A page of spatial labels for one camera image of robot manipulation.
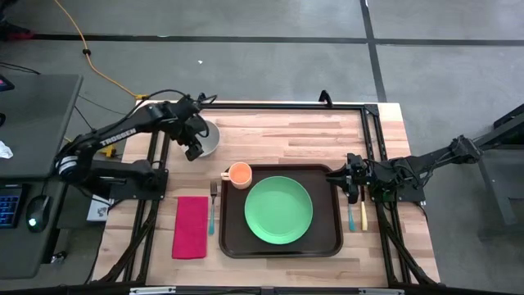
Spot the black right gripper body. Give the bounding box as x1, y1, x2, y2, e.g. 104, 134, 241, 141
346, 163, 372, 193

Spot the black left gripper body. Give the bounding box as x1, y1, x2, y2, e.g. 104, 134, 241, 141
179, 116, 206, 143

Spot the grey plastic bowl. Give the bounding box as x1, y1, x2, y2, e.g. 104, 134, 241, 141
195, 119, 221, 158

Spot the spoon with teal handle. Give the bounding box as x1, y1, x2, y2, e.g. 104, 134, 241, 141
346, 192, 357, 233

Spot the knife with cream handle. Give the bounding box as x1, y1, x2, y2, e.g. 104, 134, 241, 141
359, 186, 368, 232

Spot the orange plastic cup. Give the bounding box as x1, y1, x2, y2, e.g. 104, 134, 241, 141
220, 161, 254, 190

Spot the green plastic plate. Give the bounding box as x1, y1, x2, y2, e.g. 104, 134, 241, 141
244, 175, 314, 246

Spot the fork with teal handle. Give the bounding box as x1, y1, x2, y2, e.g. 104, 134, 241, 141
208, 179, 219, 237

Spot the red cloth napkin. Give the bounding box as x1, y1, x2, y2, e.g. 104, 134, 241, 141
171, 196, 210, 260

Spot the dark brown plastic tray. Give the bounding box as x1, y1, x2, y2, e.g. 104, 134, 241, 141
218, 163, 344, 259

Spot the white printed box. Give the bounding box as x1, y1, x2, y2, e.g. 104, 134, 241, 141
87, 194, 115, 223

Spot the grey computer desk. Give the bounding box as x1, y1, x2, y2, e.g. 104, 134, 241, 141
0, 73, 84, 280

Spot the dark grey metal table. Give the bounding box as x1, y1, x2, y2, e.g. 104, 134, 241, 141
451, 102, 524, 241

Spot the black computer mouse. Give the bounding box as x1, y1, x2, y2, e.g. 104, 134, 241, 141
25, 194, 52, 234

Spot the black keyboard with blue light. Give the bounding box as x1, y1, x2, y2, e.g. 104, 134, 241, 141
0, 186, 26, 229

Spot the person's red shoe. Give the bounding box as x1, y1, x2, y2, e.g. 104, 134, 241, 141
0, 22, 34, 42

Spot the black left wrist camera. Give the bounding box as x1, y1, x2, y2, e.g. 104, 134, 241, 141
184, 141, 205, 162

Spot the long yellow extension cable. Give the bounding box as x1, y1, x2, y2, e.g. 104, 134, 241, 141
52, 0, 151, 102

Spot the black aluminium table frame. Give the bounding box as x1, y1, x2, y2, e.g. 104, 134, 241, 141
92, 90, 441, 288

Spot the thin black floor cable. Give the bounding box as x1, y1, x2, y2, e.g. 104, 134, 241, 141
73, 94, 133, 144

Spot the silver metal bracket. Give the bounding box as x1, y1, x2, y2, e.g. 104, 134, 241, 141
359, 288, 405, 295
129, 286, 177, 295

